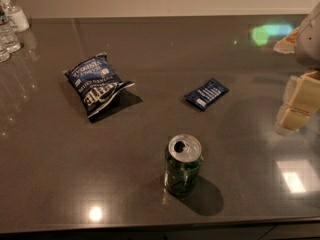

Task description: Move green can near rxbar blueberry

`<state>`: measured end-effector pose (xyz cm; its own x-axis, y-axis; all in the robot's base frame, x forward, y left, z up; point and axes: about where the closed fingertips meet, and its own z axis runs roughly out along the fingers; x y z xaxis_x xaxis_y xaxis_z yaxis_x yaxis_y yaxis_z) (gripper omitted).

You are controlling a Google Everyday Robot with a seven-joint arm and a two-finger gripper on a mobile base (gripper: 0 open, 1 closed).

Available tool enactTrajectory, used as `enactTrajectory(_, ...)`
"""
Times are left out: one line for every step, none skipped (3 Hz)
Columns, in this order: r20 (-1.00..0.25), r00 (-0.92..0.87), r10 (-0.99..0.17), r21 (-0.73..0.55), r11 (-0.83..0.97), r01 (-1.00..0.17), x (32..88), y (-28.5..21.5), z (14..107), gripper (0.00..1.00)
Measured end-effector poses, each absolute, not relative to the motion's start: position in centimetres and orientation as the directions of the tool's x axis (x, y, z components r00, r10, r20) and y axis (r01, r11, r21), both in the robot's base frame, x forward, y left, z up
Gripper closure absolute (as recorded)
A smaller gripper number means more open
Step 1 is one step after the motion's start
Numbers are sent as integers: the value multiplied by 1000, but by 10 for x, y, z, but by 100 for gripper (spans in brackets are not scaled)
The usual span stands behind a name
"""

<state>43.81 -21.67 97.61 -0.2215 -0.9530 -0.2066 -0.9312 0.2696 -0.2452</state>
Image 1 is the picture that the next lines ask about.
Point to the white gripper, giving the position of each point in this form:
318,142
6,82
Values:
309,43

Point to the green soda can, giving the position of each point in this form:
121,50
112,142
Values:
183,160

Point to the blue rxbar blueberry wrapper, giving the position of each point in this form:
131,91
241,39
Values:
206,94

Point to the blue kettle chips bag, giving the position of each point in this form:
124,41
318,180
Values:
96,83

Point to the white hand sanitizer bottle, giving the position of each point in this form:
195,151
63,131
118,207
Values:
15,15

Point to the clear plastic water bottle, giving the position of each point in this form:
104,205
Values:
7,35

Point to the clear bottle at edge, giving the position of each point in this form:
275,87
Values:
4,54

